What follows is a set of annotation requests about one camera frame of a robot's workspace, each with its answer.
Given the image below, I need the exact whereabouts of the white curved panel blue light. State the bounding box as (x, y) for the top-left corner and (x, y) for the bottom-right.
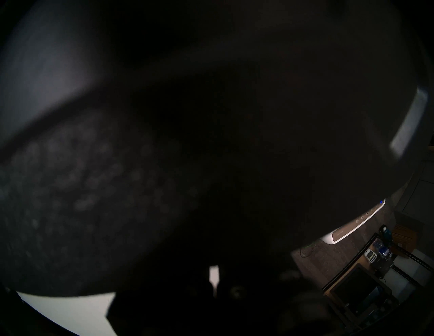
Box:
(321, 200), (386, 245)

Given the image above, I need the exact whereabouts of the black plastic tool box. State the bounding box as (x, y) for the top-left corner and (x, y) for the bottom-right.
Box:
(0, 0), (434, 300)

